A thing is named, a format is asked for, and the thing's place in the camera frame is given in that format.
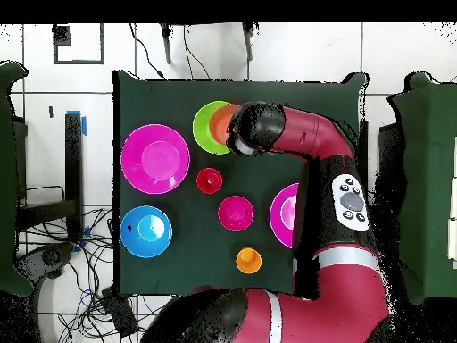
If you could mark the green bowl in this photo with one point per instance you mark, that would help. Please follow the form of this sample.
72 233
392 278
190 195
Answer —
201 128

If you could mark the black table frame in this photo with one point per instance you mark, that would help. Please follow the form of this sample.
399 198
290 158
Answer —
73 160

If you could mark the red cup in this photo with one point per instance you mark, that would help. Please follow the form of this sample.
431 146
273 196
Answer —
209 180

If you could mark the large pink bowl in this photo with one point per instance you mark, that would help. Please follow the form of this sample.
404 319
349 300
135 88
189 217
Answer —
280 214
155 159

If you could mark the black pedestal leg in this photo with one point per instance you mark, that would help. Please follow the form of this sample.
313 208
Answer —
48 259

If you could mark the green cloth side table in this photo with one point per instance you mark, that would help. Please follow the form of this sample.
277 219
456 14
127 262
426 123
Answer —
9 178
428 178

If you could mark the blue bowl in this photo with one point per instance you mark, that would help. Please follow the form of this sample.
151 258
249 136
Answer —
145 231

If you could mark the black power strip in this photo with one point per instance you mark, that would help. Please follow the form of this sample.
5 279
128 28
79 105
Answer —
119 314

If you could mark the orange bowl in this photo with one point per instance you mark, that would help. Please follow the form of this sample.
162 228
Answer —
221 123

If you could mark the metal chair leg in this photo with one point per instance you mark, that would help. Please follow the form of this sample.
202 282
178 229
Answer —
166 46
249 43

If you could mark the orange cup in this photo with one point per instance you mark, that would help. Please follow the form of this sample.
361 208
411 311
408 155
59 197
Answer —
248 260

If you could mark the dark green tablecloth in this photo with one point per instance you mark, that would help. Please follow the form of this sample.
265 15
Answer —
160 93

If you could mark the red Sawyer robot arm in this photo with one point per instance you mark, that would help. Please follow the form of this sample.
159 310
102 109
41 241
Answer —
314 135

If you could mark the small crimson bowl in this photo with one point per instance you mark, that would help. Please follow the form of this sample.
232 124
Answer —
235 213

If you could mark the blue tape strip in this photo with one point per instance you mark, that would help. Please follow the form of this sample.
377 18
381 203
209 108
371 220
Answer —
84 125

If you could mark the grey square floor frame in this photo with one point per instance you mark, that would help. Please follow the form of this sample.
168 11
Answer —
78 62

